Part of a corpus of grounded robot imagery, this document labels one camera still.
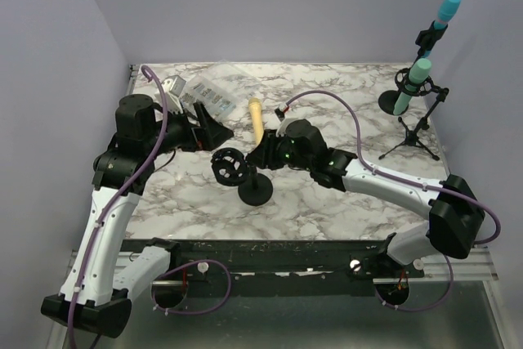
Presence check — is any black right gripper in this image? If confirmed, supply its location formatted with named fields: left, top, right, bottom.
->
left=248, top=128, right=313, bottom=172

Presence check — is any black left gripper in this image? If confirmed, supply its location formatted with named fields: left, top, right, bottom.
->
left=145, top=101, right=234, bottom=158

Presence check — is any black shock mount desk stand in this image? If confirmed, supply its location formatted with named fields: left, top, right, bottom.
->
left=211, top=148, right=273, bottom=207

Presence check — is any cream yellow microphone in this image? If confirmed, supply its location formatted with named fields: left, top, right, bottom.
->
left=248, top=97, right=265, bottom=145

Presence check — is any black tripod shock mount stand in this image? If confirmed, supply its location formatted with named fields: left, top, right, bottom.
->
left=378, top=68, right=449, bottom=161

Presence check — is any mint green microphone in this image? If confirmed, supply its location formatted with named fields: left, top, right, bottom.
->
left=393, top=58, right=432, bottom=116

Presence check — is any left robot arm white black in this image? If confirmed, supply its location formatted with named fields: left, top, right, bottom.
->
left=41, top=94, right=234, bottom=338

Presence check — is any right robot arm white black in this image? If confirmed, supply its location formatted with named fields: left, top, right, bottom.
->
left=247, top=119, right=485, bottom=277

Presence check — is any black round base mic stand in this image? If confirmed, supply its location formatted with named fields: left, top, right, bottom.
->
left=378, top=20, right=448, bottom=116

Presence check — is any blue microphone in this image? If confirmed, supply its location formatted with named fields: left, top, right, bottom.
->
left=415, top=0, right=462, bottom=58

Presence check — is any clear plastic screw organizer box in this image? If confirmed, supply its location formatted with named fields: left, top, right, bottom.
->
left=179, top=77, right=238, bottom=121

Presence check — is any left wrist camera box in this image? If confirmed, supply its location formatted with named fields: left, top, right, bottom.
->
left=162, top=75, right=186, bottom=114

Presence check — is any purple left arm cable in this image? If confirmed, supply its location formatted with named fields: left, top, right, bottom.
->
left=67, top=65, right=232, bottom=349

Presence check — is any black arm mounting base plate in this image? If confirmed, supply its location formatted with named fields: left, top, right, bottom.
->
left=121, top=238, right=424, bottom=301

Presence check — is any aluminium extrusion rail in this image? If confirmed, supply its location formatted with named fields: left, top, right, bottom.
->
left=67, top=247, right=500, bottom=284

